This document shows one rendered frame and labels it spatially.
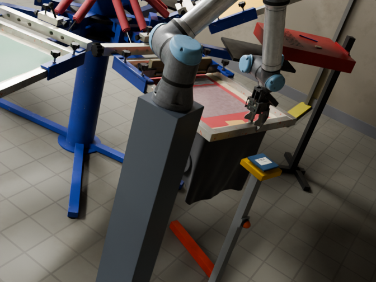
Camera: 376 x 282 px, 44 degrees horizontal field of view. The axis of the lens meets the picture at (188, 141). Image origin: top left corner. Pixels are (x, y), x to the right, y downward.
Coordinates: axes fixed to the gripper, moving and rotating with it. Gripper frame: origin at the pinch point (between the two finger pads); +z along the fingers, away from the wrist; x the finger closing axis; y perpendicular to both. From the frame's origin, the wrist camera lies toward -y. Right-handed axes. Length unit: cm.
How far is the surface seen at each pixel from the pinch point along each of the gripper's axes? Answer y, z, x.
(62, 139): 11, 95, -152
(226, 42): -83, 2, -107
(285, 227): -90, 101, -12
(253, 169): 18.4, 7.4, 19.9
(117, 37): 8, -1, -108
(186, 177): 19.5, 34.3, -14.2
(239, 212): 13.8, 33.0, 17.9
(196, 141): 22.3, 11.6, -11.6
